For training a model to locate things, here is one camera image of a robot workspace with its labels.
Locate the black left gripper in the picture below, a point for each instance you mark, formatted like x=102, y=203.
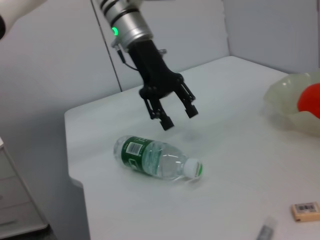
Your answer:
x=155, y=75

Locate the clear water bottle green label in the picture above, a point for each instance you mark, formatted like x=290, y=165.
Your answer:
x=155, y=157

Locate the red tomato toy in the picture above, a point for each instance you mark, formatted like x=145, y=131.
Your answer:
x=311, y=100

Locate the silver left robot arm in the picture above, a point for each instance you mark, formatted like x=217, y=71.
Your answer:
x=130, y=22

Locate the translucent green fruit plate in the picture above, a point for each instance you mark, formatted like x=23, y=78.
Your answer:
x=282, y=100

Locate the grey glitter marker pen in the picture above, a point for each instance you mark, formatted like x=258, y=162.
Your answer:
x=266, y=230

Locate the beige eraser with barcode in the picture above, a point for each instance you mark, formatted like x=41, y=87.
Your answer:
x=305, y=212

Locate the grey drawer cabinet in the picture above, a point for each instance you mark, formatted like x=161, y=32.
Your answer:
x=17, y=195

